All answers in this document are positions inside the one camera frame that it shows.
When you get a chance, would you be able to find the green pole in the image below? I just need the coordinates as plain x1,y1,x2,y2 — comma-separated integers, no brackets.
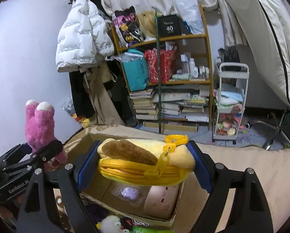
152,7,162,134

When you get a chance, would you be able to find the open cardboard box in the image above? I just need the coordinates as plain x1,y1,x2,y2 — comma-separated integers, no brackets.
63,132,185,228

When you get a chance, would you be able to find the white rolling cart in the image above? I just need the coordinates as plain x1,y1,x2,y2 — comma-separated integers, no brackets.
212,62,250,145

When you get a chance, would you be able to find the black box number 40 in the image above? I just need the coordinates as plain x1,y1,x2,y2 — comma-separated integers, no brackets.
158,15,181,37

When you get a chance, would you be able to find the wooden bookshelf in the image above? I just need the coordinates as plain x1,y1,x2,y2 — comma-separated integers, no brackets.
112,7,213,124

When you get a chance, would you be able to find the cream padded chair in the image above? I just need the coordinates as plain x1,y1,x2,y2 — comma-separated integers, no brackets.
225,0,290,107

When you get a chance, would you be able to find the clear plastic bag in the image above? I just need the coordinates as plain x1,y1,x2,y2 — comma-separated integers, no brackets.
174,0,204,35

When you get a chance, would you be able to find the yellow plush zipper pouch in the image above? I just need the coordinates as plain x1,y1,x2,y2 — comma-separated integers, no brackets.
97,135,196,186

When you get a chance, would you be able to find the black Face tissue pack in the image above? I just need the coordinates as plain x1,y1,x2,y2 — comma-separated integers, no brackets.
120,217,134,232

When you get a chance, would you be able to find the white puffer jacket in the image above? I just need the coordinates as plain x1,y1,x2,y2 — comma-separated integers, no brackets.
56,0,114,73

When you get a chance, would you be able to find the pink black printed bag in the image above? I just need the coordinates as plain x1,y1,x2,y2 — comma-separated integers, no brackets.
112,6,144,47

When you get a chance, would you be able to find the pink marshmallow plush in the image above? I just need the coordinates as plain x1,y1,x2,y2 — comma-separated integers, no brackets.
144,185,180,219

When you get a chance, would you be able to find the small purple plush toy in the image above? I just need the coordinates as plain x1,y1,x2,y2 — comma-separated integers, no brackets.
121,187,140,201

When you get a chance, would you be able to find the beige hanging coat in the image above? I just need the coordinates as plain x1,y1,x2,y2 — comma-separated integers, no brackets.
83,67,124,125

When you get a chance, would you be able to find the pink plush bear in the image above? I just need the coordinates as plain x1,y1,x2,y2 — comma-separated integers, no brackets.
25,99,68,172

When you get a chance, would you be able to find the red gift bag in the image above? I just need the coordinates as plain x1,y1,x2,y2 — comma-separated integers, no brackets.
144,49,177,83

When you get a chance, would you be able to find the stack of books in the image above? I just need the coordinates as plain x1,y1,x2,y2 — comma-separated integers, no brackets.
129,84,210,123

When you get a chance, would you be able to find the teal gift bag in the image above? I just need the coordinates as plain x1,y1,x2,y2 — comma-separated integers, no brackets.
121,49,149,91

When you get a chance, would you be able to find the blonde wig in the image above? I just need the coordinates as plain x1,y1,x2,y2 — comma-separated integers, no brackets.
138,10,156,41

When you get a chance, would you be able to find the green tissue pack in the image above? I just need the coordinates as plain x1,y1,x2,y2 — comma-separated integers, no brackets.
131,226,170,233

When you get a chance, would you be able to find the white-haired plush doll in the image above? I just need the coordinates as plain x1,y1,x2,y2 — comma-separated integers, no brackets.
85,203,109,223

